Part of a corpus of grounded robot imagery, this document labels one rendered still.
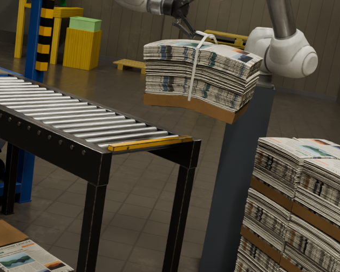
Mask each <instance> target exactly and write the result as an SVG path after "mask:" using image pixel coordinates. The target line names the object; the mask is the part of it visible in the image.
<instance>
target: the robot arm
mask: <svg viewBox="0 0 340 272"><path fill-rule="evenodd" d="M114 1H115V2H116V3H117V4H119V5H120V6H122V7H124V8H126V9H129V10H132V11H136V12H149V13H153V14H156V15H157V14H158V15H168V16H172V17H174V18H175V20H174V23H172V25H174V26H176V27H178V28H179V29H180V30H181V31H182V32H183V33H184V34H185V35H186V36H187V37H188V38H189V39H194V37H195V36H197V37H200V38H204V36H205V35H208V34H206V33H204V32H201V31H196V30H195V29H194V27H193V26H192V24H191V23H190V21H189V20H188V18H187V14H188V9H189V3H191V2H192V1H194V0H114ZM266 1H267V6H268V10H269V15H270V20H271V24H272V27H273V28H262V27H256V28H255V29H254V30H253V31H252V32H251V33H250V35H249V37H248V39H247V41H246V45H245V48H244V51H246V52H249V53H252V54H254V55H257V56H259V57H261V58H263V60H262V63H261V66H260V69H259V72H260V74H259V75H258V76H259V78H258V79H257V82H256V86H259V87H265V88H268V89H274V86H273V82H272V81H271V80H272V75H273V73H275V74H277V75H280V76H284V77H289V78H303V77H306V76H308V75H310V74H312V73H313V72H314V71H315V70H316V68H317V64H318V57H317V53H316V52H315V50H314V49H313V47H311V46H310V45H309V43H308V41H307V40H306V38H305V36H304V34H303V33H302V32H301V31H300V30H298V29H296V24H295V19H294V14H293V9H292V5H291V0H266ZM180 18H181V19H182V20H183V21H184V22H185V24H186V25H187V27H188V28H189V30H190V31H191V33H192V34H191V33H190V32H189V31H188V30H186V29H185V28H184V27H183V26H182V25H181V24H180V22H179V21H178V19H180Z"/></svg>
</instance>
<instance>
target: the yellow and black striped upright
mask: <svg viewBox="0 0 340 272"><path fill-rule="evenodd" d="M54 3H55V0H42V9H41V16H40V26H39V36H38V47H37V58H36V68H35V69H36V70H39V71H47V64H48V60H49V49H50V39H51V29H52V19H53V9H54Z"/></svg>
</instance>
